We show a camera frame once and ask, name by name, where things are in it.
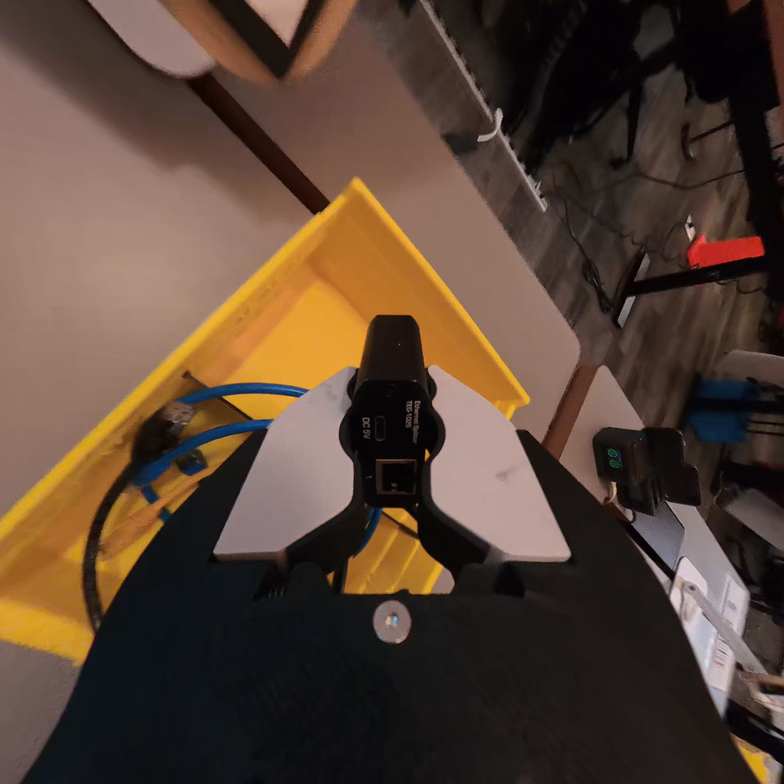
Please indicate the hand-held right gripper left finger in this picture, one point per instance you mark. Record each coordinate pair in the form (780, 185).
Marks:
(294, 465)

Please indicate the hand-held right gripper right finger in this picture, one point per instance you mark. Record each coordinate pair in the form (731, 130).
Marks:
(490, 465)

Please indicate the black ethernet splitter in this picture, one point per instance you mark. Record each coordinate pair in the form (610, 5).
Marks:
(392, 367)

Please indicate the yellow plastic bin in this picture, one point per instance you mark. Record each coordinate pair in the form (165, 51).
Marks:
(318, 318)

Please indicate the grey desk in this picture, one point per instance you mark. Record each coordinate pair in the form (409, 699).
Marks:
(122, 214)
(612, 404)

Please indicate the black device with green display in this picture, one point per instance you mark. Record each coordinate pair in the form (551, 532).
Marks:
(643, 465)

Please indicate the stack of papers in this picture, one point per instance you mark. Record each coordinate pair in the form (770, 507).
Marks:
(710, 631)

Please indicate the red object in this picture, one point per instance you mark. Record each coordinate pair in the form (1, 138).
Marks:
(726, 251)

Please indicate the board stand base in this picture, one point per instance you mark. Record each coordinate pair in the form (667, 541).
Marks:
(153, 37)

